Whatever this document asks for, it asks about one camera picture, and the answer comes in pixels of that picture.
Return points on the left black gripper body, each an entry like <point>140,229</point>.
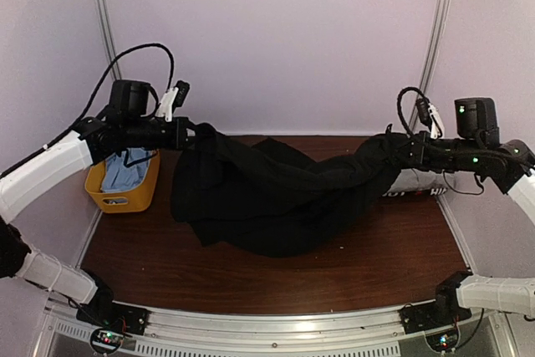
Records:
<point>138,134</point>

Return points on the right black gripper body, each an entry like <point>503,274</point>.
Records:
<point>433,160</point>

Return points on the grey shirt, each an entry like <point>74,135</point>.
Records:
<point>411,180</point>

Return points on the yellow plastic basket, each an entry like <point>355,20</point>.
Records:
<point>136,200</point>

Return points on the black long sleeve shirt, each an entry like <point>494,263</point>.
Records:
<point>271,199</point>

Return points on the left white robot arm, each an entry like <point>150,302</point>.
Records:
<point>123,124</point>

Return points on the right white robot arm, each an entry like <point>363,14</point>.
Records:
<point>510,166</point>

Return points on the light blue shirt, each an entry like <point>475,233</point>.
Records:
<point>126,170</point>

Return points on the black printed folded shirt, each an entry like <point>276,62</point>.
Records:
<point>428,192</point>

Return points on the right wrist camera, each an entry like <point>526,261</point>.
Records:
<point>429,116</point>

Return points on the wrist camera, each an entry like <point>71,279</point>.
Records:
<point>173,98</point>
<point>429,116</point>

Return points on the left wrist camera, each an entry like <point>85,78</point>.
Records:
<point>173,98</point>

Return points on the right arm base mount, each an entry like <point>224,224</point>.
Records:
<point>439,319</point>

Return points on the left aluminium frame post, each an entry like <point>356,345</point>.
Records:
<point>105,29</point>

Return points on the aluminium frame post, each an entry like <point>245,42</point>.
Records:
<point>105,29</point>
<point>437,30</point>

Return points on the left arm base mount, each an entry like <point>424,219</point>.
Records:
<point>114,322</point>

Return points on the right aluminium frame post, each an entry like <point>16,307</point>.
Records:
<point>437,30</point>

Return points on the front aluminium rail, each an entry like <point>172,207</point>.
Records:
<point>372,332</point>

